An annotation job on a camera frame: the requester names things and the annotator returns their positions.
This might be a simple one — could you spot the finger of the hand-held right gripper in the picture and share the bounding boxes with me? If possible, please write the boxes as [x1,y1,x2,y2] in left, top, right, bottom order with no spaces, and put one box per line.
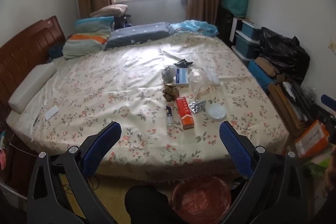
[317,108,336,144]
[321,94,336,109]

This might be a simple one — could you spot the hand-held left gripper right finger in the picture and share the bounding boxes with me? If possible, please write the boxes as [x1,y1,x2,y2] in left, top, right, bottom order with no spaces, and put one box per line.
[219,121,313,224]

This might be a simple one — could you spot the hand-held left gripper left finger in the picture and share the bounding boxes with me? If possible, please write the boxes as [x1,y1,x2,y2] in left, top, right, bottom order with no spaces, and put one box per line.
[27,121,122,224]

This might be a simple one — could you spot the red lined trash bin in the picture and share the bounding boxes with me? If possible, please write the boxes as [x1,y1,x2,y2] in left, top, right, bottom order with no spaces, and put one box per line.
[171,176,232,224]

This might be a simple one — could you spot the clear printed steel wool bag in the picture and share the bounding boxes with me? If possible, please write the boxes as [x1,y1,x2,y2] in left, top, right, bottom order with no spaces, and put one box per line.
[162,65,177,83]

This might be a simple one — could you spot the orange white package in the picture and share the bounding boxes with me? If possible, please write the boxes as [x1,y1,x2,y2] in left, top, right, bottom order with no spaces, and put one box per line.
[295,120,330,159]

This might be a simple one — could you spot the green plastic bag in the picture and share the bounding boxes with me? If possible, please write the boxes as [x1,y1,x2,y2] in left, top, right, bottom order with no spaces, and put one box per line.
[302,156,331,174]

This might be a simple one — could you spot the white round lid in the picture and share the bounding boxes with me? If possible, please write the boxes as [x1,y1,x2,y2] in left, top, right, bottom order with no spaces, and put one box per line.
[206,104,227,121]

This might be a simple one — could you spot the large flat cardboard box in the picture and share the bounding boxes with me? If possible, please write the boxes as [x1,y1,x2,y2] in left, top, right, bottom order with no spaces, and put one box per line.
[268,81,315,130]

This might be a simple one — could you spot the silver pill blister pack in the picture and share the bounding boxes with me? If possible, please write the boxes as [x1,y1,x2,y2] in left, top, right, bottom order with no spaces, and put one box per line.
[189,100,207,113]

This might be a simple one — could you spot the red medicine box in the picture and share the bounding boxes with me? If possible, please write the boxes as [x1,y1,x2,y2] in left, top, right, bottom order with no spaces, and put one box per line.
[175,97,195,130]

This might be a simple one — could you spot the white card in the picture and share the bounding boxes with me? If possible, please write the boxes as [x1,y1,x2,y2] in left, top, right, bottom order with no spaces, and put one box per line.
[45,106,59,119]

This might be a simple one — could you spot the black plastic bag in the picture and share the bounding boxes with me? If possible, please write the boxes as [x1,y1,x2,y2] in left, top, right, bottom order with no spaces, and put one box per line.
[259,27,310,83]

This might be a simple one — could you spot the floral bedsheet bed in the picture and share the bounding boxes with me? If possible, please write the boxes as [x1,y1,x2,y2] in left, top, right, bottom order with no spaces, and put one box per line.
[6,30,289,180]

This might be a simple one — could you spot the person's black trouser leg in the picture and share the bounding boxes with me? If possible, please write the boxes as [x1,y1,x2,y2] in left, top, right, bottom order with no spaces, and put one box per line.
[125,185,176,224]

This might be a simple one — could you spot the small cardboard box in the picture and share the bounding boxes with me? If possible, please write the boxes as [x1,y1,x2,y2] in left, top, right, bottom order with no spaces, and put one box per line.
[255,57,280,76]

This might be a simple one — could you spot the small glass bottle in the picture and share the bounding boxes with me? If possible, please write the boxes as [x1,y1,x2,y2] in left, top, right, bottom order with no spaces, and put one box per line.
[165,105,174,127]

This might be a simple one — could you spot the blue flat box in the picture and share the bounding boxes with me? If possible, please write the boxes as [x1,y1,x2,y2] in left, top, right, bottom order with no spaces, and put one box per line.
[248,61,276,90]

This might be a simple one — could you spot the clear crumpled plastic bag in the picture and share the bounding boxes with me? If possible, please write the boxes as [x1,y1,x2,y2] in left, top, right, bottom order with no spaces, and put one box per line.
[189,69,210,94]

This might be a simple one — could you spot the brown crumpled paper ball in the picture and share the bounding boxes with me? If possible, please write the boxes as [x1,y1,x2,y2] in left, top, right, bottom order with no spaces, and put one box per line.
[162,84,180,102]

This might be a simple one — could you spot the white blue medicine box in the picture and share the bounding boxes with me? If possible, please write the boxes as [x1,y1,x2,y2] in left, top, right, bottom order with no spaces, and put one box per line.
[175,68,190,87]

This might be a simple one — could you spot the white foam pillow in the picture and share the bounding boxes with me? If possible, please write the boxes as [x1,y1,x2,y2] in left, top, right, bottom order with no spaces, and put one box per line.
[8,62,57,112]

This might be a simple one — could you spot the pink cloth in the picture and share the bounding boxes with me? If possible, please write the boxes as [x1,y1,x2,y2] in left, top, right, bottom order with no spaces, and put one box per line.
[0,130,7,169]

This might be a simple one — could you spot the orange green striped pillow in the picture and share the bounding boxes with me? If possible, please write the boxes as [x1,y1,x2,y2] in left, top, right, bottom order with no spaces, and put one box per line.
[62,32,111,59]

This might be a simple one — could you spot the dark blue cloth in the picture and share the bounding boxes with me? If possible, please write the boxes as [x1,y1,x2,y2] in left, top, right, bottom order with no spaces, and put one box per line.
[49,43,66,59]

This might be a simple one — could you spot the grey-blue triangle print pillow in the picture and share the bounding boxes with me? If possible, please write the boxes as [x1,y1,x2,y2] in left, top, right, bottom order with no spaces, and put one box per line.
[105,22,174,51]

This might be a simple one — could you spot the brown wooden headboard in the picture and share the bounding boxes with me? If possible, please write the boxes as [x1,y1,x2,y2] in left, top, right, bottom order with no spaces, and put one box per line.
[0,16,66,109]

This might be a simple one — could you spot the teal blue pillow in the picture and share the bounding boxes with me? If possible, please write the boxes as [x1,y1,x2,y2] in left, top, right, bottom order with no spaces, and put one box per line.
[74,16,115,33]

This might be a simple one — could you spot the dark chair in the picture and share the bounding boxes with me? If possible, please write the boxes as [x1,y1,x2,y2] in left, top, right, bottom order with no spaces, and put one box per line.
[114,13,132,29]

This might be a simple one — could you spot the light blue blanket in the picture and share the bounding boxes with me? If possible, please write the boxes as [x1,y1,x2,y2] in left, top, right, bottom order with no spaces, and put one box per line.
[170,20,219,36]

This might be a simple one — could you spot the teal fabric bag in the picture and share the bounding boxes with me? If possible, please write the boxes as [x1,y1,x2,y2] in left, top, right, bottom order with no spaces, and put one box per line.
[222,0,248,18]

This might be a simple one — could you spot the beige folded blanket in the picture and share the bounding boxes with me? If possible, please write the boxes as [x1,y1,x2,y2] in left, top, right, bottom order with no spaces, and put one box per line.
[90,4,129,18]

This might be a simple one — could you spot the white shelf frame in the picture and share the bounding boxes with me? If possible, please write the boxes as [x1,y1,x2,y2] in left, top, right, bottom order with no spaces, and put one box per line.
[230,17,254,42]

